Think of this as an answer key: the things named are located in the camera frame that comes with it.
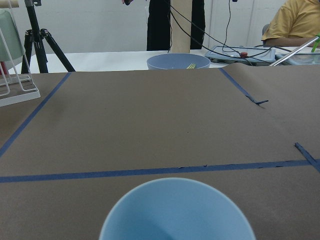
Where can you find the light blue plastic cup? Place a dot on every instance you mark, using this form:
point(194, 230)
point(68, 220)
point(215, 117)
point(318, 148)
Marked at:
point(176, 209)

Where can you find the dark blue bowl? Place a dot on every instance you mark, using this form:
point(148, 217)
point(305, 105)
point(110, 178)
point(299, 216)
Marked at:
point(170, 61)

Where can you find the yellow plastic fork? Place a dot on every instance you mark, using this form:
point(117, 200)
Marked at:
point(192, 66)

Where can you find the black tripod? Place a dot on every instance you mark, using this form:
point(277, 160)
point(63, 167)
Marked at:
point(33, 41)

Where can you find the person in yellow shirt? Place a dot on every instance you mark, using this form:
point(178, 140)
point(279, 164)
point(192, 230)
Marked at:
point(295, 23)

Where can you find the green cup in rack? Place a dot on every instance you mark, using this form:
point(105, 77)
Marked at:
point(10, 44)

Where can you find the white wire cup rack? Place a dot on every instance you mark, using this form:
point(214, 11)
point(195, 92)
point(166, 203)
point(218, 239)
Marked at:
point(15, 87)

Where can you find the metal rod with green handle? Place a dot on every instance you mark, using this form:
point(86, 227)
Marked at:
point(314, 42)

